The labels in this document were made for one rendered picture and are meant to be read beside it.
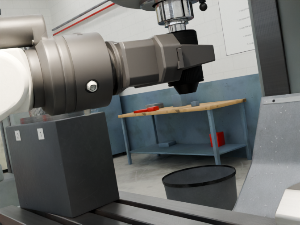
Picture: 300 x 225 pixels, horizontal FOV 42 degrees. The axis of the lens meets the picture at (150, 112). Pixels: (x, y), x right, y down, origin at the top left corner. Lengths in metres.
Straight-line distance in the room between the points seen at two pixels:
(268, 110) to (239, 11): 4.98
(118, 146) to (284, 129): 7.19
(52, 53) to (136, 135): 7.55
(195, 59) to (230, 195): 2.01
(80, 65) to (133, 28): 7.22
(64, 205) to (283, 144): 0.44
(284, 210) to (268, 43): 0.57
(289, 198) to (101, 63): 0.23
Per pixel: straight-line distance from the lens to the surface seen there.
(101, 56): 0.43
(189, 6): 0.51
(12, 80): 0.40
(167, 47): 0.44
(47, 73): 0.42
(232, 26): 5.90
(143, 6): 0.52
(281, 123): 0.84
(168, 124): 7.11
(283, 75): 0.86
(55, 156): 0.78
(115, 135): 7.91
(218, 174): 2.75
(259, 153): 0.86
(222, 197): 2.41
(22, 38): 0.44
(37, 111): 0.90
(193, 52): 0.49
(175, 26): 0.51
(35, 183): 0.87
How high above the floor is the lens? 1.20
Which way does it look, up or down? 3 degrees down
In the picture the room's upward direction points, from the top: 9 degrees counter-clockwise
